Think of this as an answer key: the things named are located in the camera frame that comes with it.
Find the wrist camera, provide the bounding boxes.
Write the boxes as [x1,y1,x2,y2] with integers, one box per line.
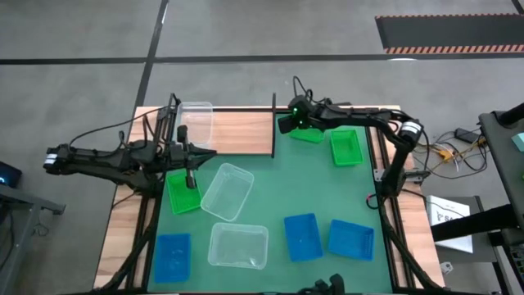
[289,96,312,119]
[167,145,186,167]

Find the clear plastic bin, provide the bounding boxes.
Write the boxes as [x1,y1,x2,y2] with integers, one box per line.
[175,101,215,149]
[199,162,255,223]
[207,222,270,270]

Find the blue slotted plastic basket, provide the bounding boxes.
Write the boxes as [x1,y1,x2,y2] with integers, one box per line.
[327,219,376,262]
[283,212,324,263]
[154,233,192,284]

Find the black equipment stand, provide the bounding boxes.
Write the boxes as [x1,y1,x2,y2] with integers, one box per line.
[431,102,524,295]

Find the green table mat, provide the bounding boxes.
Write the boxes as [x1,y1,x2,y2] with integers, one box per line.
[147,112,394,294]

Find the dark device with blue light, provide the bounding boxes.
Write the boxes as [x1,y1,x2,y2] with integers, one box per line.
[0,161,23,188]

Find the black power adapter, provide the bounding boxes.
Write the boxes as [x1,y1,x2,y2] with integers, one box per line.
[454,127,477,144]

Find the green slotted plastic basket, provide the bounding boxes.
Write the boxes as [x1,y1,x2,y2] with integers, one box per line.
[289,126,326,144]
[329,129,364,167]
[165,170,203,216]

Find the grey metal stand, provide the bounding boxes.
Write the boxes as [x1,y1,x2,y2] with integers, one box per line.
[0,183,66,295]

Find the white printed cardboard box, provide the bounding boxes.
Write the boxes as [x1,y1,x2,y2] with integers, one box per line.
[425,194,475,255]

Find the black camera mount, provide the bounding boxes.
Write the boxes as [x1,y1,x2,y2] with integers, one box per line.
[300,273,347,295]

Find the black aluminium table frame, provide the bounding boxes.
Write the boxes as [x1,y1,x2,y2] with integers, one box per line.
[93,104,447,295]

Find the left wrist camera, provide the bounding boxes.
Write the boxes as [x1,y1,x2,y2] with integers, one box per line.
[167,145,186,167]

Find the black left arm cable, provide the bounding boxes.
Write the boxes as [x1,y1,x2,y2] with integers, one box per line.
[67,105,171,148]

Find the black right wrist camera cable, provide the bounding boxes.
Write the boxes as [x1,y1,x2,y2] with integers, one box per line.
[291,75,315,102]

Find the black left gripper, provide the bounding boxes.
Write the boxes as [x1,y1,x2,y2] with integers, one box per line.
[165,125,218,189]

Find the black hazard-striped floor mat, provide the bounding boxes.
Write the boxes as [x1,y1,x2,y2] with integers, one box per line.
[375,13,524,55]

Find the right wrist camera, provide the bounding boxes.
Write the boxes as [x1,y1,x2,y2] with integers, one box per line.
[289,96,312,119]

